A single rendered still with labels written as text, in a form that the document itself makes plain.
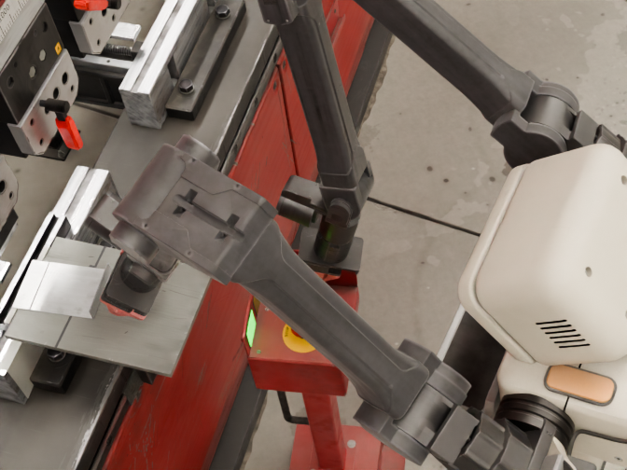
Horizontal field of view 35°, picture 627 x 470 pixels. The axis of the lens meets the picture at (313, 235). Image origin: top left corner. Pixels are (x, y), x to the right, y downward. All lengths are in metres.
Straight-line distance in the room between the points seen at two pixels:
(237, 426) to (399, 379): 1.44
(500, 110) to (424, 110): 1.72
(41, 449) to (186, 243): 0.80
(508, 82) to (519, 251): 0.29
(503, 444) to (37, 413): 0.78
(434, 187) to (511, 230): 1.73
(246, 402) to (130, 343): 1.02
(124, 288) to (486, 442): 0.56
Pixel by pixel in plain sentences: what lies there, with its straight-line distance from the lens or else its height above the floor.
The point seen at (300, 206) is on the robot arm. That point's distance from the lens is 1.53.
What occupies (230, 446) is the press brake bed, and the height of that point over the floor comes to 0.05.
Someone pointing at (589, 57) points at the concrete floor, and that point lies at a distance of 3.17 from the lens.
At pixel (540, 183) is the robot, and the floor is 1.35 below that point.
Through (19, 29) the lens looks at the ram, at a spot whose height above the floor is 1.35.
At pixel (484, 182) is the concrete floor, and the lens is 2.82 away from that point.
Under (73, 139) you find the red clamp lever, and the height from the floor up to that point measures 1.18.
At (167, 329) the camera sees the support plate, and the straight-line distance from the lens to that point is 1.45.
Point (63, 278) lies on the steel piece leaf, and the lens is 1.54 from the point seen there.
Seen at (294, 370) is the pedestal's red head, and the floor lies 0.75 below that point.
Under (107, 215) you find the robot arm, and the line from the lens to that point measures 1.28.
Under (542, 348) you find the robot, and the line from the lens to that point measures 1.10.
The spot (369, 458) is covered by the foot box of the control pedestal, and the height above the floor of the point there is 0.12.
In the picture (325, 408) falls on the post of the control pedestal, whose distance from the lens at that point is 1.97.
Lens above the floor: 2.23
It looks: 55 degrees down
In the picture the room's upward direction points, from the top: 9 degrees counter-clockwise
